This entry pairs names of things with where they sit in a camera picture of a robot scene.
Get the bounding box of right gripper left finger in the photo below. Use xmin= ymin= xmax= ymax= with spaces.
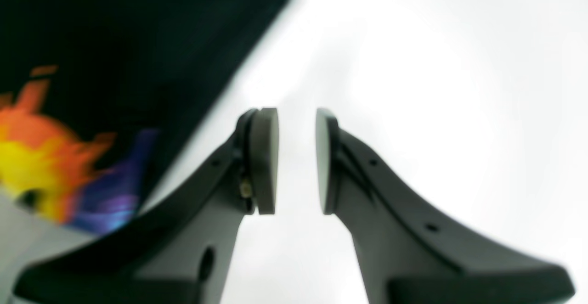
xmin=13 ymin=108 xmax=279 ymax=304

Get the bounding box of black graphic t-shirt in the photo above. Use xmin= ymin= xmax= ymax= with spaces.
xmin=0 ymin=0 xmax=288 ymax=235

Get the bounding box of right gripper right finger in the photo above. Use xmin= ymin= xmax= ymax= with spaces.
xmin=316 ymin=108 xmax=575 ymax=304

